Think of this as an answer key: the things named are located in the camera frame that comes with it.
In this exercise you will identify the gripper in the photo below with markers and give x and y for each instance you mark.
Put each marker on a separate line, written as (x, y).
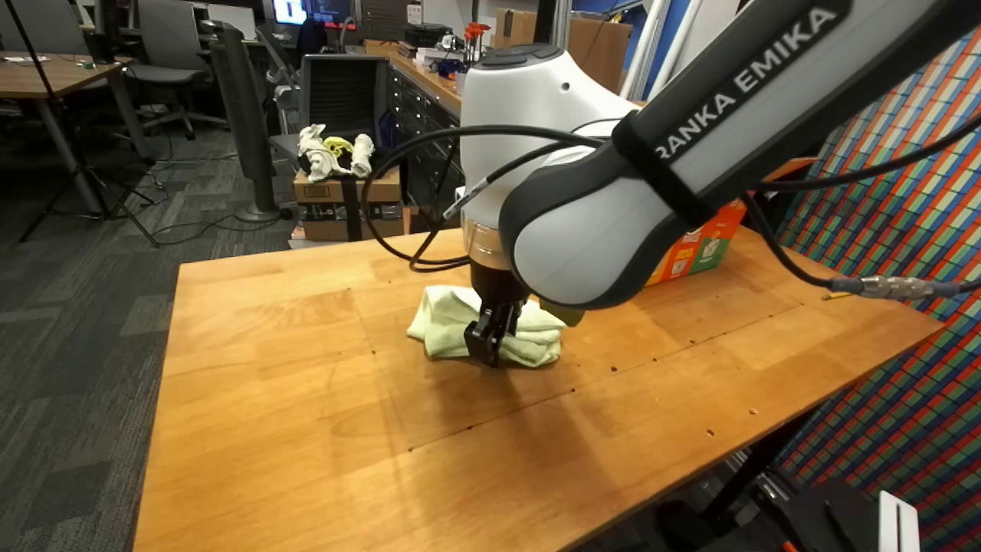
(497, 287)

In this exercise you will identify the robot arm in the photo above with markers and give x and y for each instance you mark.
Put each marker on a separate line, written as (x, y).
(582, 230)

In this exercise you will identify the orange printed cardboard box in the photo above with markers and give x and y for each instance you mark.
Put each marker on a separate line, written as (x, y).
(701, 249)

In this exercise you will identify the large brown cardboard box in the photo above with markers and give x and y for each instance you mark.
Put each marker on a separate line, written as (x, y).
(598, 46)

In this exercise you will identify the light green folded shirt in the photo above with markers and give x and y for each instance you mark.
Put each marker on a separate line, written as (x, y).
(444, 322)

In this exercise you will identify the stack of brown cardboard boxes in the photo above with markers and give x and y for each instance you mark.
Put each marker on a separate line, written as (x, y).
(326, 207)

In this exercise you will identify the dark drawer cabinet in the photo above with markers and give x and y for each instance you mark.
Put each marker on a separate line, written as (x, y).
(421, 130)

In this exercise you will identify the heap of white cloths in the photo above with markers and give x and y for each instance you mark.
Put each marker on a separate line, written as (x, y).
(322, 153)

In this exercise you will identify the black mesh office chair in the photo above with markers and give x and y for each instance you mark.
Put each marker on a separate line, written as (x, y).
(341, 92)

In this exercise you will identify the red flowers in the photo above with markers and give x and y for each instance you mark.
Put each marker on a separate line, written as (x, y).
(475, 34)

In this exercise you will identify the black printer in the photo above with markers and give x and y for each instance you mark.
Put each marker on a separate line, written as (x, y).
(426, 34)

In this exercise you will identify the black tower fan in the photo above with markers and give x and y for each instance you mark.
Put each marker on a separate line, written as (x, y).
(245, 123)

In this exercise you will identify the monitor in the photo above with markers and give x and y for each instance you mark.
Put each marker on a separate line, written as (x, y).
(306, 9)

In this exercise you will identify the grey office chair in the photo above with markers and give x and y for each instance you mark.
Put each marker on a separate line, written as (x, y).
(168, 46)

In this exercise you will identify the stand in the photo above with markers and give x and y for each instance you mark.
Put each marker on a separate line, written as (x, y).
(77, 161)

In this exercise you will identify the wooden desk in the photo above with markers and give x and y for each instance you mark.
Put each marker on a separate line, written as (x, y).
(54, 77)

